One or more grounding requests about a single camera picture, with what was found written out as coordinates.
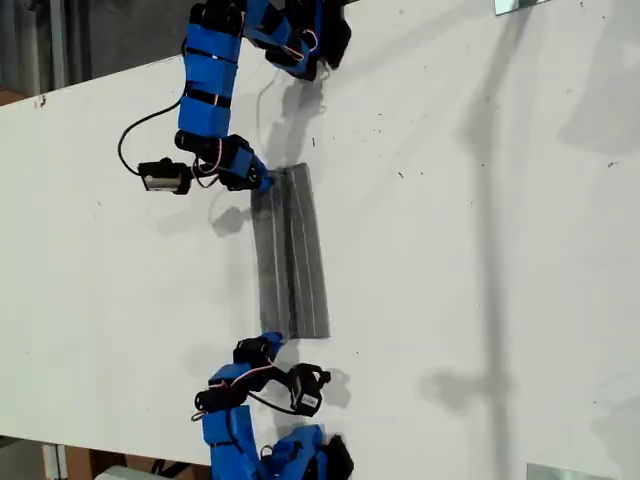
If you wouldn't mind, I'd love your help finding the grey striped square towel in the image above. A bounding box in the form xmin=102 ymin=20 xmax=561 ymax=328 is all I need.
xmin=249 ymin=162 xmax=332 ymax=341

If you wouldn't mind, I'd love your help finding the white box under table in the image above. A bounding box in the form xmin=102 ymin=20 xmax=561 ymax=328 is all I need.
xmin=94 ymin=464 xmax=157 ymax=480

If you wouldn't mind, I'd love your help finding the camera black cable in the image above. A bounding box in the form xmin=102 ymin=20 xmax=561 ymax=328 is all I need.
xmin=117 ymin=97 xmax=184 ymax=176
xmin=247 ymin=392 xmax=297 ymax=416

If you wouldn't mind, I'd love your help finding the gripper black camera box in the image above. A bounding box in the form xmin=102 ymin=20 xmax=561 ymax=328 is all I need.
xmin=136 ymin=157 xmax=194 ymax=197
xmin=284 ymin=363 xmax=332 ymax=418

